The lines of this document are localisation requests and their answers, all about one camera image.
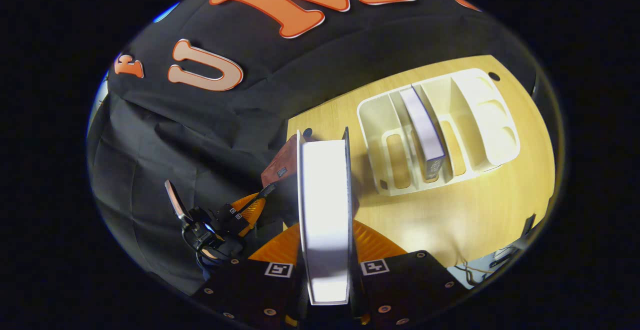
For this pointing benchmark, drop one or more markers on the black backdrop cloth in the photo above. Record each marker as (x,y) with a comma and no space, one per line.
(200,134)

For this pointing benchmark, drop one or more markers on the blue spine book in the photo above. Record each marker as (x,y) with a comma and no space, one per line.
(422,124)

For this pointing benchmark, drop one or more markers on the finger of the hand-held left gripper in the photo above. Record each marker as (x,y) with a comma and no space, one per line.
(250,201)
(252,220)

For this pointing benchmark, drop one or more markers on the maroon schoolbag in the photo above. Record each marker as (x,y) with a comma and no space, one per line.
(282,162)

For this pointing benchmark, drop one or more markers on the cream bookshelf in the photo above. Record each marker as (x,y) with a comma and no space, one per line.
(490,119)

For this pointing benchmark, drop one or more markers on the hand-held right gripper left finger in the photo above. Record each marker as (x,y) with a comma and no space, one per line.
(260,290)

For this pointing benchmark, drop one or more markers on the black table grommet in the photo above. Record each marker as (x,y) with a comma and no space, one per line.
(494,76)
(307,132)

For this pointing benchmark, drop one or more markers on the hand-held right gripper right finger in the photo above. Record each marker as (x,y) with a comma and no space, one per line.
(400,285)

